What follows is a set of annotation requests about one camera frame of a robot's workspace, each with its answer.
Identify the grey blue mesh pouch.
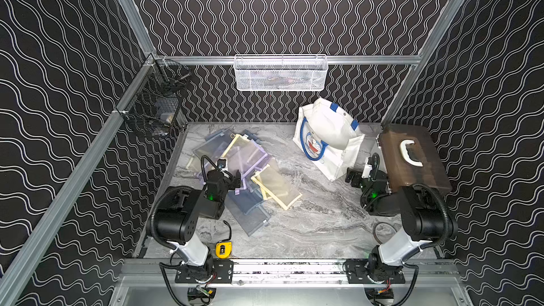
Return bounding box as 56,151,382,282
225,191,270,237

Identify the purple trim mesh pouch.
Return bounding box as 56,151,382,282
226,143,270,191

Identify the yellow trim mesh pouch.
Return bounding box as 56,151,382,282
251,164,302,211

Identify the white canvas tote bag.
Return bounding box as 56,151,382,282
293,98,365,181

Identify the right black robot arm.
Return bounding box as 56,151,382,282
345,168,457,283

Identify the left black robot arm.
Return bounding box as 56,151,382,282
146,169,241,282

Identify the yellow trim pouch rear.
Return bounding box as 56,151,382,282
188,132,256,175

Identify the brown lid storage box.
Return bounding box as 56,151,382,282
378,124,452,196

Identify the yellow tape measure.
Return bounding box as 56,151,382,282
215,220,232,259

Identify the brown tape roll ring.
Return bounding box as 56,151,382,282
373,222,400,248

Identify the black wire basket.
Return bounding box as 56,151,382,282
122,59,194,139

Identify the white wire mesh basket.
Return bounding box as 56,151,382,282
233,55,329,92

